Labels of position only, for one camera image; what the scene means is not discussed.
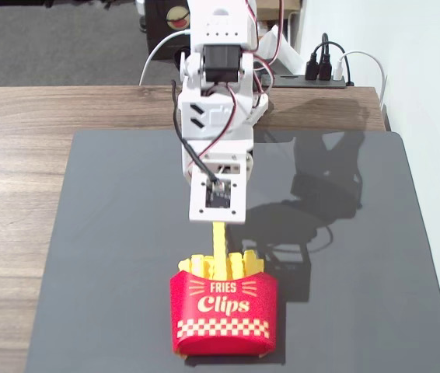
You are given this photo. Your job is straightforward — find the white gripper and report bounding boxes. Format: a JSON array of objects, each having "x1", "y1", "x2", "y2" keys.
[{"x1": 180, "y1": 136, "x2": 255, "y2": 184}]

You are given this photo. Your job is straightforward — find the long yellow fry clip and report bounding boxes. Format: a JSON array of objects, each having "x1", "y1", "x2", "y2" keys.
[{"x1": 211, "y1": 221, "x2": 232, "y2": 281}]

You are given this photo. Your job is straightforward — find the grey usb hub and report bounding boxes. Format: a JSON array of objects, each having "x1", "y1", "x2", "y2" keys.
[{"x1": 260, "y1": 73, "x2": 347, "y2": 89}]

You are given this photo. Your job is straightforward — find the black box with round logo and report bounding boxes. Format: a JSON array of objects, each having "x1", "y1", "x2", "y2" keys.
[{"x1": 143, "y1": 0, "x2": 192, "y2": 61}]

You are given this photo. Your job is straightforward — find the dark grey desk mat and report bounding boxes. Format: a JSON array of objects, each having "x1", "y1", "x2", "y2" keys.
[{"x1": 23, "y1": 130, "x2": 440, "y2": 373}]

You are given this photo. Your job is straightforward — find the brown cardboard box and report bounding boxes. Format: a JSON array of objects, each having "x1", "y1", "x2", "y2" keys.
[{"x1": 253, "y1": 0, "x2": 303, "y2": 12}]

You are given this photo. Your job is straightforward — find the red fries clips box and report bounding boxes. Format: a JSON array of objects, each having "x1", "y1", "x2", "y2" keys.
[{"x1": 169, "y1": 268, "x2": 280, "y2": 357}]

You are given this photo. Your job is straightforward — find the red white servo wire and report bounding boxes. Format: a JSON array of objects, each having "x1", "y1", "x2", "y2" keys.
[{"x1": 200, "y1": 83, "x2": 239, "y2": 161}]

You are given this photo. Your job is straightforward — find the black camera cable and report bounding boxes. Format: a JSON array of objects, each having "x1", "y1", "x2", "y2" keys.
[{"x1": 170, "y1": 78, "x2": 223, "y2": 192}]

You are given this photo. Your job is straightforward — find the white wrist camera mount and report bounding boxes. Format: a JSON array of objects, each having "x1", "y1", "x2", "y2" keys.
[{"x1": 187, "y1": 162, "x2": 247, "y2": 225}]

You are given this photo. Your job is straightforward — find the black usb plug cable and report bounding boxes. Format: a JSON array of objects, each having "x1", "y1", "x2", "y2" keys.
[
  {"x1": 318, "y1": 32, "x2": 333, "y2": 82},
  {"x1": 304, "y1": 41, "x2": 347, "y2": 82}
]

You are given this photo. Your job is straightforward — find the white power cable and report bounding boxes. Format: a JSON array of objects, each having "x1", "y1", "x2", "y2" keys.
[{"x1": 138, "y1": 30, "x2": 192, "y2": 86}]

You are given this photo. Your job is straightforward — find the white usb plug cable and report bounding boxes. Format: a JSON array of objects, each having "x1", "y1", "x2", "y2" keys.
[{"x1": 333, "y1": 50, "x2": 386, "y2": 108}]

